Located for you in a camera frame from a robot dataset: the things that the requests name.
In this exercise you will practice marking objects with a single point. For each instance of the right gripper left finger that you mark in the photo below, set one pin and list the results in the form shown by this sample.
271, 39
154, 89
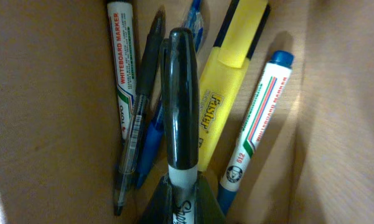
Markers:
159, 208

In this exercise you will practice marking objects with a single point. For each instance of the black ballpoint pen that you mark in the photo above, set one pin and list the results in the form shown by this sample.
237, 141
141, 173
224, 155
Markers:
145, 83

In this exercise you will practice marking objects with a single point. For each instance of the white marker black cap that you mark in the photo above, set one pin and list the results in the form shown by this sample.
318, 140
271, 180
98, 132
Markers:
120, 17

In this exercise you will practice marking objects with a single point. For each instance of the white marker blue cap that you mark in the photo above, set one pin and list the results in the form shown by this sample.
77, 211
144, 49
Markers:
273, 80

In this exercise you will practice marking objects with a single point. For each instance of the yellow highlighter marker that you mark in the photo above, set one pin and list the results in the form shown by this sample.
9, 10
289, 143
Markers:
225, 70

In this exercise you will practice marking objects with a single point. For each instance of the blue ballpoint pen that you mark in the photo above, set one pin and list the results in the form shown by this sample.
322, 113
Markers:
152, 140

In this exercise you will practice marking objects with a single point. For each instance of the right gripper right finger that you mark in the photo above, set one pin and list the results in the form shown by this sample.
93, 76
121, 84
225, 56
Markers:
207, 209

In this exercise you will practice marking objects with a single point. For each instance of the cardboard box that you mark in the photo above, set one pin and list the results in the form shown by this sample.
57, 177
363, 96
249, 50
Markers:
60, 137

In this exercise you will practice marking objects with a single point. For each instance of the black sharpie marker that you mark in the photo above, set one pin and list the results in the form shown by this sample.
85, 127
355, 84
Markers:
179, 99

